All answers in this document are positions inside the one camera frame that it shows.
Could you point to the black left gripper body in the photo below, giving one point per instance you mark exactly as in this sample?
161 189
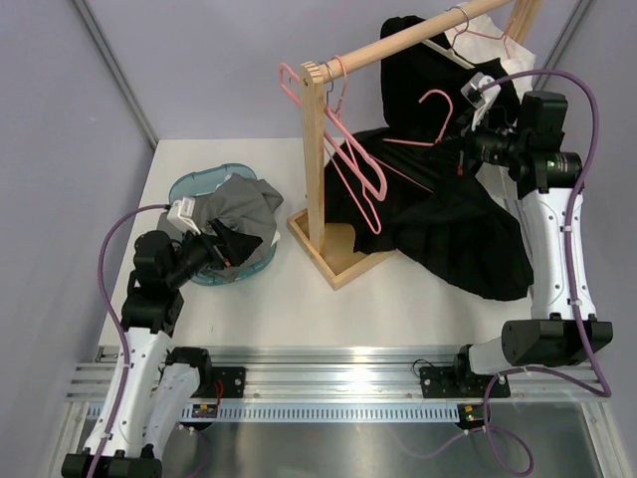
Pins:
222 251

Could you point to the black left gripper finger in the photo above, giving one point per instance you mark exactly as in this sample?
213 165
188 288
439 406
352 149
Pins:
221 230
240 247

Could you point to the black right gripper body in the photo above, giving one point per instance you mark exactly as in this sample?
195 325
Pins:
473 143

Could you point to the grey pleated skirt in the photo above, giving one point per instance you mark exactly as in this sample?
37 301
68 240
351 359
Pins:
191 256

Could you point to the pink hanger with black garment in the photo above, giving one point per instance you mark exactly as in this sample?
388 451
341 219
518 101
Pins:
417 120

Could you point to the black garment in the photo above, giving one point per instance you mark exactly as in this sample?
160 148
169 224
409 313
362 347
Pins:
421 66
442 219

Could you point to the pink hanger with grey skirt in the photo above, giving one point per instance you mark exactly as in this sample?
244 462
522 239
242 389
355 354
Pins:
349 157

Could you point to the white skirt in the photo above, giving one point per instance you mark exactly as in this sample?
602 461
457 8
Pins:
276 238

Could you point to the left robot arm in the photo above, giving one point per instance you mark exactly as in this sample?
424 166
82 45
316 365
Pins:
152 380

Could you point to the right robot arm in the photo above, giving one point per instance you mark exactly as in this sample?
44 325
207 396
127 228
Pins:
563 328

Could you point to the wooden hanger with black garment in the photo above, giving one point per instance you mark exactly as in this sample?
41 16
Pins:
449 54

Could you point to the pink hanger with white garment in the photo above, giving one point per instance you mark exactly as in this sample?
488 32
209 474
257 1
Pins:
479 40

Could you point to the teal plastic basin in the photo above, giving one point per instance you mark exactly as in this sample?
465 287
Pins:
244 203

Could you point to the wooden clothes rack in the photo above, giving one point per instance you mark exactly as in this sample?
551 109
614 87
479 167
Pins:
330 247

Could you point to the white garment on rack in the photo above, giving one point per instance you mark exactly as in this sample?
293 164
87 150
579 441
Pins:
518 25

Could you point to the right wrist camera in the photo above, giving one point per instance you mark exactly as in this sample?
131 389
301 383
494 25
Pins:
481 92

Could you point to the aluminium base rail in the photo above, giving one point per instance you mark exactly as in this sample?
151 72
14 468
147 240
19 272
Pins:
322 374

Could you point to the white slotted cable duct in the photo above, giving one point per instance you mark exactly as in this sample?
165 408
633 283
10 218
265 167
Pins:
321 413

